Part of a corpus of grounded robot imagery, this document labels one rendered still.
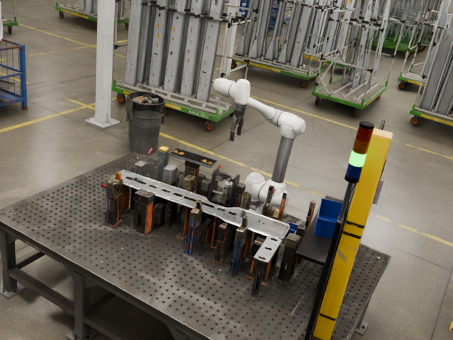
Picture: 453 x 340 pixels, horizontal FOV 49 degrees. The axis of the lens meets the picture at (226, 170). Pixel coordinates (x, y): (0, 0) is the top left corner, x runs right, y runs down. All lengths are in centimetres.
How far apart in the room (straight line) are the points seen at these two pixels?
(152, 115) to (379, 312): 350
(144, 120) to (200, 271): 325
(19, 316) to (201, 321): 160
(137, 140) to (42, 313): 300
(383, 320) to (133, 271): 225
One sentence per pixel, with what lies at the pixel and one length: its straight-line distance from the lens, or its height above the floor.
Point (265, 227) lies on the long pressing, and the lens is 342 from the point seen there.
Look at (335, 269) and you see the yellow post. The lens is 284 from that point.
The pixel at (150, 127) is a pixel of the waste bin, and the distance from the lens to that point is 638.
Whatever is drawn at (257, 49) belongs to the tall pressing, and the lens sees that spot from 1110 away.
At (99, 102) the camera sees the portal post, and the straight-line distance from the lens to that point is 735.
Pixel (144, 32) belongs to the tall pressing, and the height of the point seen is 114.
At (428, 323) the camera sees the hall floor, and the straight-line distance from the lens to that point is 478.
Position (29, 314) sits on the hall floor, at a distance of 415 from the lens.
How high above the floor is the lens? 278
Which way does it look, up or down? 26 degrees down
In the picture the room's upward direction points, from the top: 9 degrees clockwise
